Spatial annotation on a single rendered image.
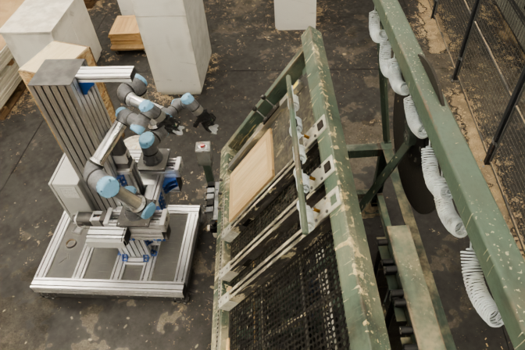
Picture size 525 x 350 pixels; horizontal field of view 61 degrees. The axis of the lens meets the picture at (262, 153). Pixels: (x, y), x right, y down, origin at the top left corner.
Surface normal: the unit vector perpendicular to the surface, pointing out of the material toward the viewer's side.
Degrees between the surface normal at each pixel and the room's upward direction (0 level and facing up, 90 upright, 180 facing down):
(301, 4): 90
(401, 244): 0
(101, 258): 0
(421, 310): 0
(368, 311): 35
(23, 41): 90
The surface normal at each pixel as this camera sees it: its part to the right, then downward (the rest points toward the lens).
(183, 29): -0.07, 0.72
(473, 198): -0.07, -0.69
